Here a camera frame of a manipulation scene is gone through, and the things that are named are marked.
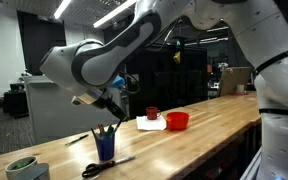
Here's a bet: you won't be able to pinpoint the blue cup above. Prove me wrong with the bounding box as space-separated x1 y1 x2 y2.
94 132 116 163

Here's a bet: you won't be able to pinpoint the long ceiling light tube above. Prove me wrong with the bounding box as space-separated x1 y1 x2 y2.
52 0 72 20
92 0 139 29

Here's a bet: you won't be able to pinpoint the dark red mug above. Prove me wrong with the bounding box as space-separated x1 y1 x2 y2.
145 106 162 121

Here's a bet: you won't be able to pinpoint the black handled scissors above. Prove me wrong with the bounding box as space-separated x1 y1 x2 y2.
81 156 136 179

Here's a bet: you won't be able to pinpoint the yellow hanging tag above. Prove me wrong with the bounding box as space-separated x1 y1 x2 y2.
172 51 182 65

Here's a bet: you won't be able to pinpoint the grey metal cabinet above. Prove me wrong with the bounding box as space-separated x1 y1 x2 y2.
23 74 125 146

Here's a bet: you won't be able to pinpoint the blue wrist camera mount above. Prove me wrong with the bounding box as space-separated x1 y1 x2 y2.
110 75 126 90

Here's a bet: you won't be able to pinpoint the black marker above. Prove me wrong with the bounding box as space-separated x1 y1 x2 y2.
89 128 98 140

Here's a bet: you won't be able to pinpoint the red plastic bowl with handle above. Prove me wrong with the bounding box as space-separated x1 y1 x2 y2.
165 111 191 132

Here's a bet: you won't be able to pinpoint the black pen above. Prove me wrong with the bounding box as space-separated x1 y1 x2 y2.
64 134 89 147

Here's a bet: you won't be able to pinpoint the tan cardboard box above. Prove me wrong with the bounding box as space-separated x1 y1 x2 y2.
219 65 252 97

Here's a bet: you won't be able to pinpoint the large black monitor panel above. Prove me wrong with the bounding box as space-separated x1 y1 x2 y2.
123 43 208 119

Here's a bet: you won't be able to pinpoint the red marker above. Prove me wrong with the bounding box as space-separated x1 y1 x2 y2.
96 123 104 138

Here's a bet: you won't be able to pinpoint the white paper napkin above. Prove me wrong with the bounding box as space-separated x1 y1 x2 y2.
135 115 167 132

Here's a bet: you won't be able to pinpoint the grey tape roll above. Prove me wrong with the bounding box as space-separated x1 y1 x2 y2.
15 163 50 180

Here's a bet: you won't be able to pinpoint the dark office desk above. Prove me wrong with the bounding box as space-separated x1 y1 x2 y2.
2 83 30 120

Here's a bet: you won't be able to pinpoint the purple pen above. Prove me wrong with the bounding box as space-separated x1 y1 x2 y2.
113 119 123 134

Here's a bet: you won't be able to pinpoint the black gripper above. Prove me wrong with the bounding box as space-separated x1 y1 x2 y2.
94 88 131 122

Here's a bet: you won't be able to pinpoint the black wall screen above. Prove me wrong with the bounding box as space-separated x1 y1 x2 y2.
16 10 68 76

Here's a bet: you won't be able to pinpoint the small white cup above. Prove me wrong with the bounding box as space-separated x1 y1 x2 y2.
235 83 246 94

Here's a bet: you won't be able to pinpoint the green marker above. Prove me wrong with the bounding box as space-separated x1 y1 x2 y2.
105 125 115 137

